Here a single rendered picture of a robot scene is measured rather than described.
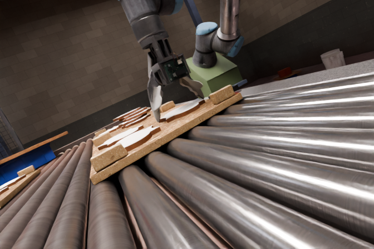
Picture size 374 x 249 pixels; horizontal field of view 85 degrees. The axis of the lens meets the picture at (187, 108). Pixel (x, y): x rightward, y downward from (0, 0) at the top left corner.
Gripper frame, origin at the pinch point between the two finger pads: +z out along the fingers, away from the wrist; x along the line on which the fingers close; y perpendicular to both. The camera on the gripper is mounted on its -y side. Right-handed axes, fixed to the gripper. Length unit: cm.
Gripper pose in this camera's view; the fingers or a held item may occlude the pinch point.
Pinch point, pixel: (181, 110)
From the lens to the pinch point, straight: 56.5
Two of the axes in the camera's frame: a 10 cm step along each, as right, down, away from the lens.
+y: 4.3, -0.1, -9.0
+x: 8.1, -4.3, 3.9
